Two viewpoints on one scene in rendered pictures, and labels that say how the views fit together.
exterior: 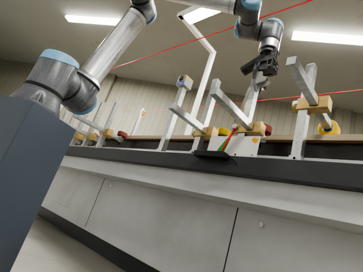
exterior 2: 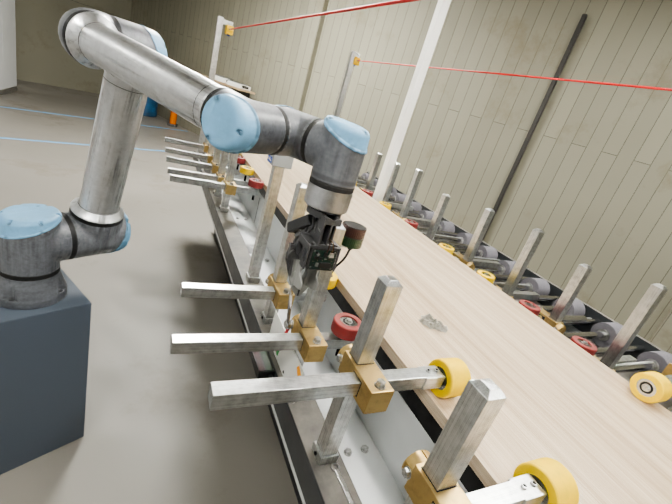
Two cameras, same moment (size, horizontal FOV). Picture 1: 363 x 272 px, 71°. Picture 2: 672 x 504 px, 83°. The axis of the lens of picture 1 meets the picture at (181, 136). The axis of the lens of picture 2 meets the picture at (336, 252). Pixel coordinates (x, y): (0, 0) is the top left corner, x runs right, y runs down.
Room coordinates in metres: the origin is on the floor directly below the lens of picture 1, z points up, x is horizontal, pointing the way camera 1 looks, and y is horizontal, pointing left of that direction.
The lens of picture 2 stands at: (0.26, -0.48, 1.40)
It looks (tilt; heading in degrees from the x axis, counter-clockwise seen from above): 21 degrees down; 13
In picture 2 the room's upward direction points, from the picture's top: 17 degrees clockwise
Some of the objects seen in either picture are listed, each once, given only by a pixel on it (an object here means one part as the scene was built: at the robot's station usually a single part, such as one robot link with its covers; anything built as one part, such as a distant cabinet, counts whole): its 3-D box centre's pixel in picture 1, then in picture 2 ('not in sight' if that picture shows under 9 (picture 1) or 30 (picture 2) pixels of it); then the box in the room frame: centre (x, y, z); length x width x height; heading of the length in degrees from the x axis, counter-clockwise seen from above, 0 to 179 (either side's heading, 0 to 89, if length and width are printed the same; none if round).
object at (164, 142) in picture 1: (172, 119); (264, 225); (1.44, 0.09, 0.92); 0.05 x 0.04 x 0.45; 43
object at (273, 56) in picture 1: (267, 62); (318, 237); (0.96, -0.27, 1.14); 0.09 x 0.08 x 0.12; 43
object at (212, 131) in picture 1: (204, 133); (279, 290); (1.24, -0.11, 0.83); 0.13 x 0.06 x 0.05; 43
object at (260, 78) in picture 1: (260, 80); (297, 280); (0.95, -0.25, 1.04); 0.06 x 0.03 x 0.09; 43
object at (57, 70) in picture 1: (55, 74); (33, 237); (1.00, 0.59, 0.79); 0.17 x 0.15 x 0.18; 166
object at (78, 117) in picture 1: (100, 129); (216, 185); (1.91, 0.61, 0.84); 0.43 x 0.03 x 0.04; 133
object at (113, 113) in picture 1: (107, 127); (230, 176); (1.98, 0.59, 0.89); 0.03 x 0.03 x 0.48; 43
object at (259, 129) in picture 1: (249, 129); (308, 336); (1.06, -0.28, 0.84); 0.13 x 0.06 x 0.05; 43
